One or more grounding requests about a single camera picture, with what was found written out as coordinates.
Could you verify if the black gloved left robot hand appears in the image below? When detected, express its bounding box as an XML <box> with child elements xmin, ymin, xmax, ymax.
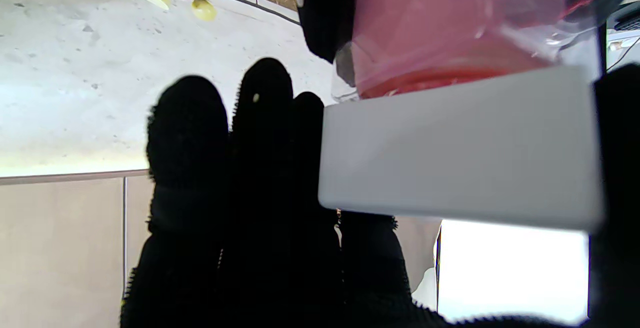
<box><xmin>292</xmin><ymin>0</ymin><xmax>358</xmax><ymax>64</ymax></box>

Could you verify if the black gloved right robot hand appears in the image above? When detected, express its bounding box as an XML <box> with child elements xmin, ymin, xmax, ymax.
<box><xmin>119</xmin><ymin>58</ymin><xmax>640</xmax><ymax>328</ymax></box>

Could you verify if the white square container lid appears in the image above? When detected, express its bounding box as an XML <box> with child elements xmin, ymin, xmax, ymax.
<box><xmin>317</xmin><ymin>64</ymin><xmax>605</xmax><ymax>232</ymax></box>

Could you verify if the beige wall cabinet door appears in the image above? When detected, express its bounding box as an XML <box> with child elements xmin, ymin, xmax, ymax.
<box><xmin>0</xmin><ymin>170</ymin><xmax>126</xmax><ymax>328</ymax></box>
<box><xmin>124</xmin><ymin>170</ymin><xmax>156</xmax><ymax>288</ymax></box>

